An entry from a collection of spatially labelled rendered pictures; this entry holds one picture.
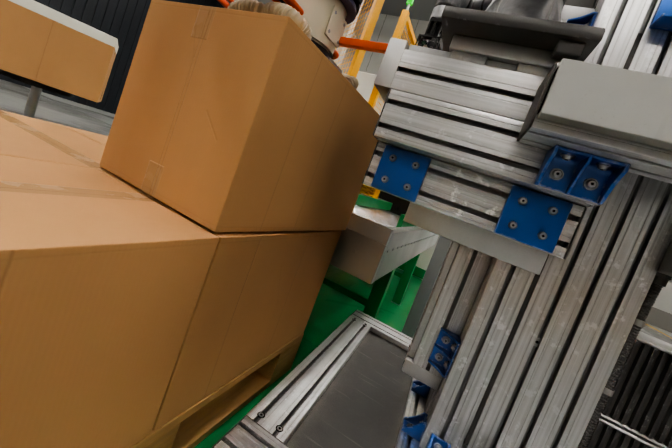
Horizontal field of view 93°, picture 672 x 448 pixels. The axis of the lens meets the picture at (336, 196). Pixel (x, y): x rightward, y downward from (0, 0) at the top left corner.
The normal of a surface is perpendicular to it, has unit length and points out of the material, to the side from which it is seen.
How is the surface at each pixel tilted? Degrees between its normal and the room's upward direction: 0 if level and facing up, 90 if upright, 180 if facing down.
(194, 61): 90
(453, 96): 90
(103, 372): 90
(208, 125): 90
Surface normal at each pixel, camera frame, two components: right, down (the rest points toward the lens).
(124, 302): 0.85, 0.35
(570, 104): -0.35, -0.07
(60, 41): 0.54, 0.25
